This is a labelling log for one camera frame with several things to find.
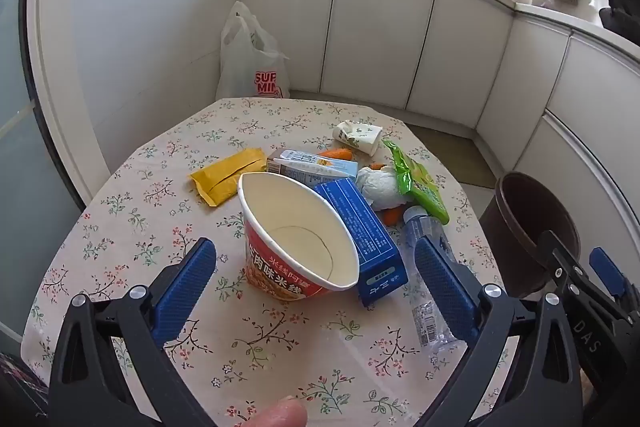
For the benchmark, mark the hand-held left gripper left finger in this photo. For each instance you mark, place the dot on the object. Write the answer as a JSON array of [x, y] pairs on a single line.
[[185, 287]]

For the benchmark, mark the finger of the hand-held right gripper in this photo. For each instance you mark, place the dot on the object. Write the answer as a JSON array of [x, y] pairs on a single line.
[[557, 259], [607, 274]]

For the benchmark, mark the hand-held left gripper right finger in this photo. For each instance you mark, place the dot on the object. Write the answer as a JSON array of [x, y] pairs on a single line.
[[445, 292]]

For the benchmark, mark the brown waste bin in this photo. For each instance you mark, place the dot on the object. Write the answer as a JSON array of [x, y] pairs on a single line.
[[505, 227]]

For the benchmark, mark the clear plastic bottle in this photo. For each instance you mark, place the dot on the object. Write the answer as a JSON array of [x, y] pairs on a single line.
[[417, 222]]

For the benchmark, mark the dark blue cardboard box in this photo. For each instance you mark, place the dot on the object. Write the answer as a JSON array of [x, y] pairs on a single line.
[[365, 232]]

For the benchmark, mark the white tissue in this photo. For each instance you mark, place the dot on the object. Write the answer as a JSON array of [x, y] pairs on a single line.
[[377, 187]]

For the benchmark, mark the red paper noodle cup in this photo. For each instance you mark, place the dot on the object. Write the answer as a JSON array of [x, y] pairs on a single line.
[[300, 217]]

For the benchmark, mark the person's left hand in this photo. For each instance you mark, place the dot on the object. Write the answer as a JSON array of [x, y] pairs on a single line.
[[277, 414]]

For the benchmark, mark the floral tablecloth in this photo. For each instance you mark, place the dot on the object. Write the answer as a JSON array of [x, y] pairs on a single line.
[[125, 217]]

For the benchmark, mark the green snack bag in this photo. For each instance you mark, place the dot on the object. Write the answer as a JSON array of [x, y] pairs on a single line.
[[415, 182]]

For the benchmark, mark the yellow packet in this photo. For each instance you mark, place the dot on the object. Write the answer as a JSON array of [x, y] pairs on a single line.
[[225, 177]]

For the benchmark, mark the light blue carton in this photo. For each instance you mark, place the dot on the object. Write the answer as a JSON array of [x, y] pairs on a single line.
[[310, 164]]

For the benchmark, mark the floral paper cup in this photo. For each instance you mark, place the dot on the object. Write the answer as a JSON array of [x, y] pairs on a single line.
[[357, 137]]

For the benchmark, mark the frosted glass door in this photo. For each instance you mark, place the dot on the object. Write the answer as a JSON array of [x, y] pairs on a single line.
[[20, 157]]

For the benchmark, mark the white plastic shopping bag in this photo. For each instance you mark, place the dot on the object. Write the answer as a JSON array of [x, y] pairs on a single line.
[[245, 67]]

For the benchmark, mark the black pan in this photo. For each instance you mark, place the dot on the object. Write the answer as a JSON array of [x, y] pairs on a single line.
[[617, 14]]

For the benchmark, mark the white kitchen cabinets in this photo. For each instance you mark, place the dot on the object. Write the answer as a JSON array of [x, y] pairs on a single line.
[[380, 32]]

